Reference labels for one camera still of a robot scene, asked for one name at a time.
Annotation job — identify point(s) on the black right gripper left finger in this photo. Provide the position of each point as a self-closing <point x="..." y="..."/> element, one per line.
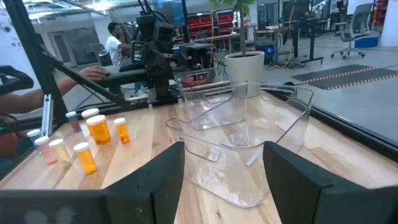
<point x="130" y="199"/>

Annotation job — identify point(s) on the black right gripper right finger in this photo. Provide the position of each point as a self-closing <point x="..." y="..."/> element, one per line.
<point x="304" y="199"/>

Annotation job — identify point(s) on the slim orange pill bottle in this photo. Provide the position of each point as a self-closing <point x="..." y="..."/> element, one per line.
<point x="86" y="158"/>

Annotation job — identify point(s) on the small orange pill bottle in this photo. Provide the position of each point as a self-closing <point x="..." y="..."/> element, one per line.
<point x="122" y="132"/>

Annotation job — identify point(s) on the large orange pill bottle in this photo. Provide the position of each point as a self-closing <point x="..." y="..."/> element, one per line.
<point x="99" y="130"/>
<point x="89" y="112"/>

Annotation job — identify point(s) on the yellow pill bottle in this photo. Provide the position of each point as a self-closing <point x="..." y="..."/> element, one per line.
<point x="61" y="154"/>

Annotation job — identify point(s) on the red pill bottle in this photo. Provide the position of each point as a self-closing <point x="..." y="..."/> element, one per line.
<point x="74" y="123"/>

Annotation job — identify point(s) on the person's forearm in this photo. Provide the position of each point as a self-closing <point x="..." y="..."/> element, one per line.
<point x="28" y="99"/>

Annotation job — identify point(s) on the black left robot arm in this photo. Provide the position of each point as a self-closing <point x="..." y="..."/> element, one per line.
<point x="146" y="28"/>

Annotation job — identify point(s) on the red storage bin shelf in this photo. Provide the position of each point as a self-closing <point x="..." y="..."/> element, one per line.
<point x="205" y="23"/>

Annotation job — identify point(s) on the clear plastic bin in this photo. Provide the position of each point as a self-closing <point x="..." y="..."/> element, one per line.
<point x="236" y="174"/>
<point x="211" y="109"/>

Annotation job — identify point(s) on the black keyboard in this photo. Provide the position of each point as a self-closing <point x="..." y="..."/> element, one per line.
<point x="124" y="63"/>

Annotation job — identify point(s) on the person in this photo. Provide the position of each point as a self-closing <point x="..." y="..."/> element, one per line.
<point x="113" y="45"/>

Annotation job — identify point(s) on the person's hand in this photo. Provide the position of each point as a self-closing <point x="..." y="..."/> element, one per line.
<point x="93" y="73"/>

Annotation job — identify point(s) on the white plant pot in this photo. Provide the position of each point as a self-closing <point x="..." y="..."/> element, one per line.
<point x="245" y="70"/>

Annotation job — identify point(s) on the green leafy plant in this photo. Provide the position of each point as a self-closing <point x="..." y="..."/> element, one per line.
<point x="239" y="9"/>

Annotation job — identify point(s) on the black computer tower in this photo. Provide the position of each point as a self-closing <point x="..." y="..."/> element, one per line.
<point x="267" y="51"/>

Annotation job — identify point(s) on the silver aluminium profile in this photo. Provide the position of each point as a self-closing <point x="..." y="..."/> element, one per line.
<point x="47" y="115"/>

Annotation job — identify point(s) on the hazard striped floor mat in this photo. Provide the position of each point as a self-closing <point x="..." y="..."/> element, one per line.
<point x="348" y="74"/>

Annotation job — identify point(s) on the black legged desk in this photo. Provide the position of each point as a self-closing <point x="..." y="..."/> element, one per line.
<point x="298" y="28"/>

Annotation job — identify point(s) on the grey office chair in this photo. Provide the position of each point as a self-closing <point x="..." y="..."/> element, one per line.
<point x="357" y="25"/>

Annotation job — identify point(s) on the black aluminium table frame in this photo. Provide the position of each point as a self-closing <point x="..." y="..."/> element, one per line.
<point x="37" y="62"/>

